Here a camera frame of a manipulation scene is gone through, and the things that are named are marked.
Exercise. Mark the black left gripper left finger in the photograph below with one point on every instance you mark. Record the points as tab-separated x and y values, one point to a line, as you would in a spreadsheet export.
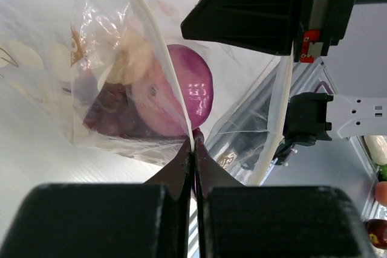
106	219

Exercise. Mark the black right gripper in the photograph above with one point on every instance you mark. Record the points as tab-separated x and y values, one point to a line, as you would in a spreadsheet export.
269	26

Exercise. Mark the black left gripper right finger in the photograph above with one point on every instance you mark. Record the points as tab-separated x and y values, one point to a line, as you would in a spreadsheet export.
287	221

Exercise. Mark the dark red grape bunch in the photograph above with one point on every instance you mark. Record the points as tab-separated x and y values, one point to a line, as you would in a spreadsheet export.
114	114

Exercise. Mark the red onion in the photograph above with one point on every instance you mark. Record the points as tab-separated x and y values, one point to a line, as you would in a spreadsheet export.
156	103

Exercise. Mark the garlic bulb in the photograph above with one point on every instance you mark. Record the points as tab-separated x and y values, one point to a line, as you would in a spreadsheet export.
132	60

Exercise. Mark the clear zip top bag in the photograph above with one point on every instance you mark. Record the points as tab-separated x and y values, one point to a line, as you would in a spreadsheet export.
57	54

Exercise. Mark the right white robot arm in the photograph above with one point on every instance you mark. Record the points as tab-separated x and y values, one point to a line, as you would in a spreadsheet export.
311	117

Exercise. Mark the red apple on shelf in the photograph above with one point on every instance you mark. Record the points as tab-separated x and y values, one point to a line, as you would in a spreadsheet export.
376	229

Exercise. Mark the aluminium mounting rail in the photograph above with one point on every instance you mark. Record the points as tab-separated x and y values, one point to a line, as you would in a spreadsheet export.
241	139

